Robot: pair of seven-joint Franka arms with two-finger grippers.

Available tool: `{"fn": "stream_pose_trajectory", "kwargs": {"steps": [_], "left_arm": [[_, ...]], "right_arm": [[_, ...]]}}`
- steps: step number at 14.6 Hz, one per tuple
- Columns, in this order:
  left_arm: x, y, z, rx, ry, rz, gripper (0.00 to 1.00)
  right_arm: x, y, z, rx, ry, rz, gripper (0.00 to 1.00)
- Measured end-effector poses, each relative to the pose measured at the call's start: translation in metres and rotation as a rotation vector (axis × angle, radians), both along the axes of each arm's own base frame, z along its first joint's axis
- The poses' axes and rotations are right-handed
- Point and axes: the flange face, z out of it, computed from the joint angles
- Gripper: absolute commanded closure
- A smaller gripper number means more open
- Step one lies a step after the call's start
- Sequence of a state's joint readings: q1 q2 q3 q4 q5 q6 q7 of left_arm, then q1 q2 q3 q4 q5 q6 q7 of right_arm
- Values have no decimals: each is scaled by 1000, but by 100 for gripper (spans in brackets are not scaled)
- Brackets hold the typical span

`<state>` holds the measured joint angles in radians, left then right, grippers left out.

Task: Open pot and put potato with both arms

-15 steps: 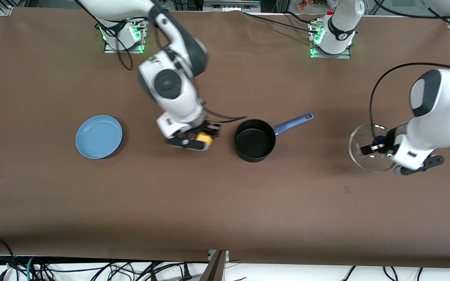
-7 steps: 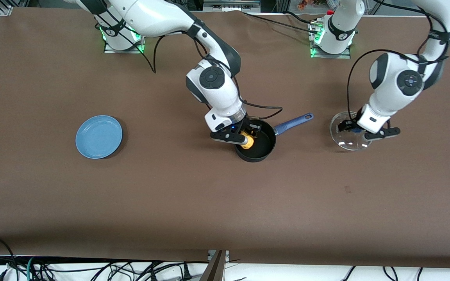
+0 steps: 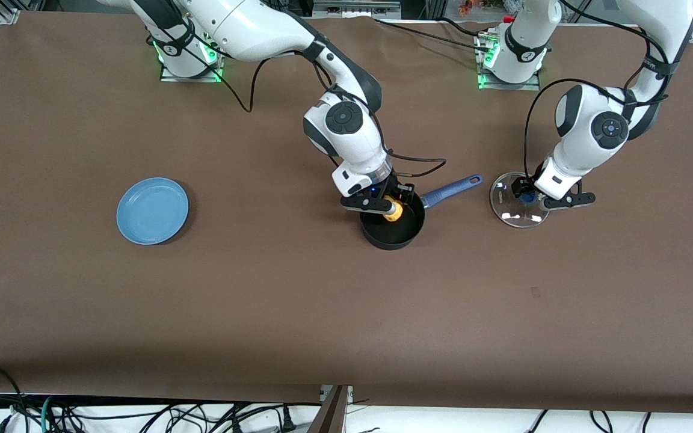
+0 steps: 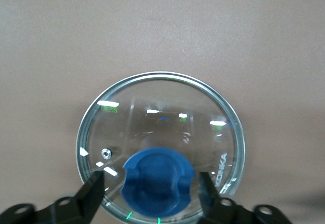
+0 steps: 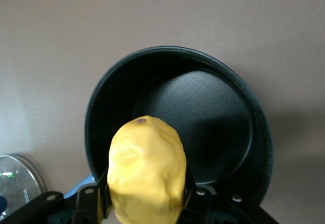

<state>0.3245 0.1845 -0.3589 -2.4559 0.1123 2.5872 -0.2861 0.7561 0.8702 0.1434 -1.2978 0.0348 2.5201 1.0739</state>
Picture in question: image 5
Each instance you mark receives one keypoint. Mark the brown table cover sheet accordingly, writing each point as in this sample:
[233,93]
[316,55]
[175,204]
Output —
[63,43]

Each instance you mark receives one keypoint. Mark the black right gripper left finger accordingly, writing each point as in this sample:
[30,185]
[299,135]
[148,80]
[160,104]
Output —
[87,203]

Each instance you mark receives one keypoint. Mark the glass lid with blue knob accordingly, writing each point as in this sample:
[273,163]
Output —
[17,178]

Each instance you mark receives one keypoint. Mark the yellow potato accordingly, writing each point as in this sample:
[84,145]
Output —
[147,168]

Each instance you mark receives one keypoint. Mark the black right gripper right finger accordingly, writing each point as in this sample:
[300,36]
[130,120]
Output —
[195,203]

